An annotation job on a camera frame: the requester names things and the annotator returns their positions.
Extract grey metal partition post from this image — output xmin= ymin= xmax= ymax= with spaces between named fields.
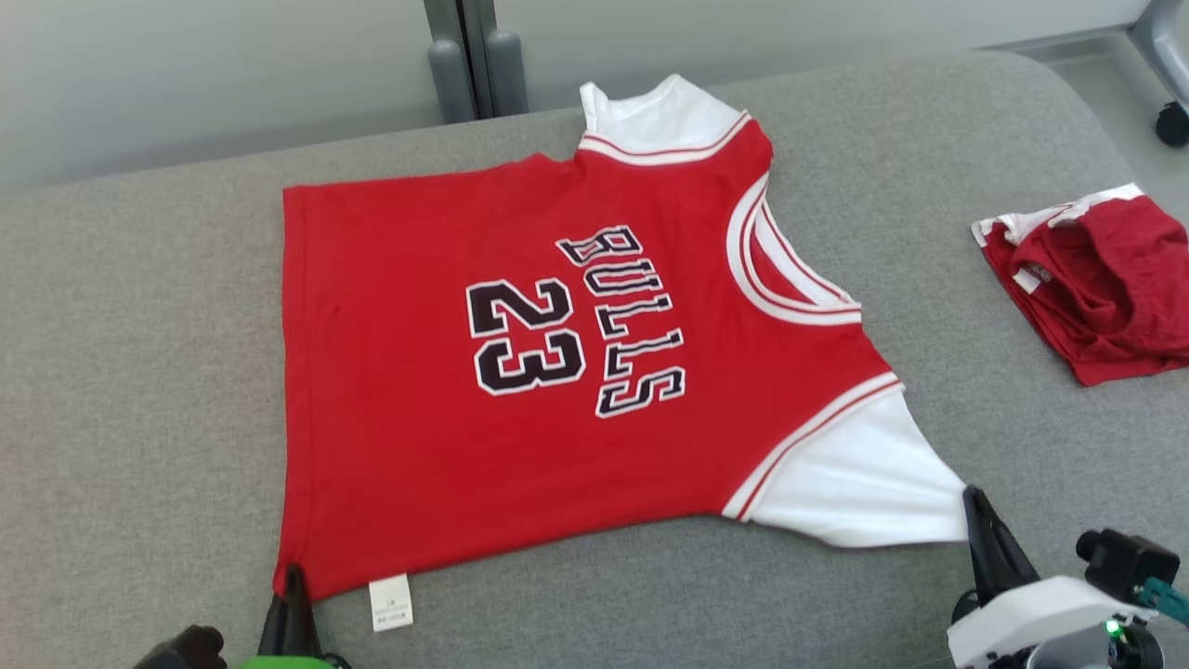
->
xmin=423 ymin=0 xmax=530 ymax=125

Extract red shorts with white band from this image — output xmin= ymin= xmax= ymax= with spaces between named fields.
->
xmin=971 ymin=183 xmax=1189 ymax=387

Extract grey fabric sofa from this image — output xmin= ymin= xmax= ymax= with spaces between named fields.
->
xmin=0 ymin=51 xmax=1189 ymax=669

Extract black caster wheel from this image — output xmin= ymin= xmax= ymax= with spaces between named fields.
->
xmin=1155 ymin=100 xmax=1189 ymax=148

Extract red Bulls 23 jersey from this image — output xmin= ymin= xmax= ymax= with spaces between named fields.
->
xmin=272 ymin=74 xmax=972 ymax=633

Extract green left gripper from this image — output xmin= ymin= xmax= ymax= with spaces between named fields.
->
xmin=240 ymin=564 xmax=337 ymax=669

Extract grey metal frame leg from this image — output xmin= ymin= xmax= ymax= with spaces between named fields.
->
xmin=1129 ymin=0 xmax=1189 ymax=108

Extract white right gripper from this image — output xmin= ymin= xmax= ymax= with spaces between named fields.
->
xmin=947 ymin=485 xmax=1167 ymax=669

